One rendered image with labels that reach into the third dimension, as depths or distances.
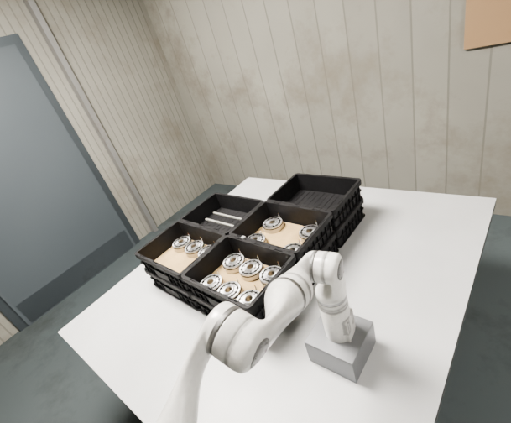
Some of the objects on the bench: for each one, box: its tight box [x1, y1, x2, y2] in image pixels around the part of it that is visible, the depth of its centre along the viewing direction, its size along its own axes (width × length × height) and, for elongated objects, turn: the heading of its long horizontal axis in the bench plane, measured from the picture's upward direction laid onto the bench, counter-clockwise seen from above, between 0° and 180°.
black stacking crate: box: [335, 198, 365, 248], centre depth 170 cm, size 40×30×12 cm
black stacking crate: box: [144, 270, 201, 310], centre depth 162 cm, size 40×30×12 cm
